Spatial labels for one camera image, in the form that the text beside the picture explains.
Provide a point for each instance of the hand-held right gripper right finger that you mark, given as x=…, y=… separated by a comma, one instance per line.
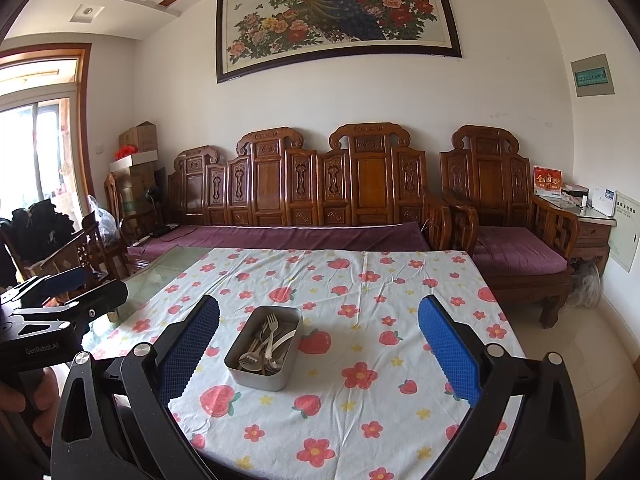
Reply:
x=447, y=347

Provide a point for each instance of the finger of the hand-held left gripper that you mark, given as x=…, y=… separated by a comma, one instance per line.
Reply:
x=65, y=278
x=102, y=297

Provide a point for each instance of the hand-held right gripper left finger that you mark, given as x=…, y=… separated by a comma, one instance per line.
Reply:
x=190, y=350

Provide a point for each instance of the steel fork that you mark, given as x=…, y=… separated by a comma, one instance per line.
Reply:
x=247, y=359

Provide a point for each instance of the rectangular metal tray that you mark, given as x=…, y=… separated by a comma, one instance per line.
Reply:
x=255, y=380

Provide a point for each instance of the steel spoon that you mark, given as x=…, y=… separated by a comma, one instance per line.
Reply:
x=272, y=364

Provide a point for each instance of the large cream plastic spoon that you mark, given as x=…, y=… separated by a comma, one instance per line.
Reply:
x=286, y=337

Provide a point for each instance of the person's left hand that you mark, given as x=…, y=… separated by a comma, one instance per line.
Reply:
x=50, y=400

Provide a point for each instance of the carved dark wooden chair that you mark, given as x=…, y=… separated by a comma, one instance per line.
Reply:
x=75, y=255

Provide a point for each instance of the black clothes pile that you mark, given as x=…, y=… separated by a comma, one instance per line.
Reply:
x=40, y=230

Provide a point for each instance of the clear plastic bag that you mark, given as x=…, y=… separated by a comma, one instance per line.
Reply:
x=105, y=220

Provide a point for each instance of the slatted wooden chair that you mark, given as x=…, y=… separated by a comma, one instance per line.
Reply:
x=114, y=197

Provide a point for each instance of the stacked cardboard boxes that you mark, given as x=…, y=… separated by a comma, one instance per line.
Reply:
x=142, y=190

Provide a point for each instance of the small black fan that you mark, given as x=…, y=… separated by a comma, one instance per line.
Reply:
x=155, y=195

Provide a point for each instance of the floral strawberry tablecloth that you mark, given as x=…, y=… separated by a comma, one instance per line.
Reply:
x=350, y=410

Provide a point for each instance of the purple armchair cushion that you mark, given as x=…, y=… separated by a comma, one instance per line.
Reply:
x=515, y=250

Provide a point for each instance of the white flat box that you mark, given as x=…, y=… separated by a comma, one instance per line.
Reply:
x=135, y=162

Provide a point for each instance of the red artificial flowers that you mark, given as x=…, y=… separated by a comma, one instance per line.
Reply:
x=126, y=151

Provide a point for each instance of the wood-framed sliding glass door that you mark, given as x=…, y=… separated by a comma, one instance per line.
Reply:
x=35, y=140

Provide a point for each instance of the grey plastic bag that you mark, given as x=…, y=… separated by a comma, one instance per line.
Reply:
x=584, y=285

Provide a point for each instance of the purple bench cushion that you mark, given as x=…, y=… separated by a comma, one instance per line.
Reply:
x=300, y=237

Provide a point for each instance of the brown cardboard box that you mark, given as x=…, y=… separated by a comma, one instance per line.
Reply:
x=140, y=137

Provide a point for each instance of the carved wooden armchair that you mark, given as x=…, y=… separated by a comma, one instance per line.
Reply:
x=492, y=180

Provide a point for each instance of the carved wooden sofa bench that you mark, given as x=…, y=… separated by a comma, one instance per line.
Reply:
x=370, y=180

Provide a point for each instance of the wooden side table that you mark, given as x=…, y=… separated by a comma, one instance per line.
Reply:
x=595, y=235

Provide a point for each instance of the red card on cabinet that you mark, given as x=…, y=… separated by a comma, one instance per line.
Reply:
x=547, y=180

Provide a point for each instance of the white box on side table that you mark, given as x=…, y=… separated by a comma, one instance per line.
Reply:
x=575, y=194

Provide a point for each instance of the white desk device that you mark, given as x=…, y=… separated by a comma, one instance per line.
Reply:
x=604, y=201

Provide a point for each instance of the square ceiling light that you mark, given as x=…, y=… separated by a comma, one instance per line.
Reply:
x=87, y=13

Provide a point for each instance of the framed peacock painting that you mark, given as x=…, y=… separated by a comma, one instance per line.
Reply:
x=340, y=15

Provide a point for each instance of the white wall panel door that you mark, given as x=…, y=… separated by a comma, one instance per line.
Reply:
x=627, y=232

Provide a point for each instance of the grey wall box green label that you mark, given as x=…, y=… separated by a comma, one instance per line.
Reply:
x=593, y=75

